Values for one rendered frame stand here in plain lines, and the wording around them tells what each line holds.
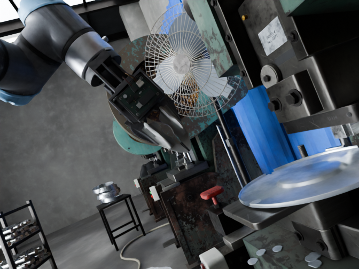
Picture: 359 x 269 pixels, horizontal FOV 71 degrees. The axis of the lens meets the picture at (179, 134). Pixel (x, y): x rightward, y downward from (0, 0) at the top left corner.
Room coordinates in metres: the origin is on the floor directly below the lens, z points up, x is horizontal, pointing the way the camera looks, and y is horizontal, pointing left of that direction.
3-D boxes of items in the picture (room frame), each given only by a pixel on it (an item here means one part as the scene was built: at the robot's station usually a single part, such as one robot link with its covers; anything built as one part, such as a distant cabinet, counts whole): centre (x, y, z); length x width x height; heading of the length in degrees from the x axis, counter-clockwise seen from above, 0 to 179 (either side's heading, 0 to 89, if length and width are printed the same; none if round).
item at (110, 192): (3.28, 1.13, 0.40); 0.45 x 0.40 x 0.79; 26
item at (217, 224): (0.77, -0.03, 0.62); 0.10 x 0.06 x 0.20; 14
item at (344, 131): (0.52, -0.32, 0.84); 0.05 x 0.03 x 0.04; 14
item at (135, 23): (5.75, -0.01, 2.15); 0.42 x 0.40 x 4.30; 104
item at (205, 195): (0.79, -0.03, 0.72); 0.07 x 0.06 x 0.08; 104
